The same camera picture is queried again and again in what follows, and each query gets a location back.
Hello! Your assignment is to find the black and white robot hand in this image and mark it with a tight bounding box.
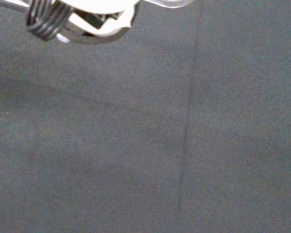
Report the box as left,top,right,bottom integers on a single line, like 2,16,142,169
25,0,140,45

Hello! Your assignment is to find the black bench cloth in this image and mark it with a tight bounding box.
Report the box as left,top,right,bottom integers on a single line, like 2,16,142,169
0,0,291,233

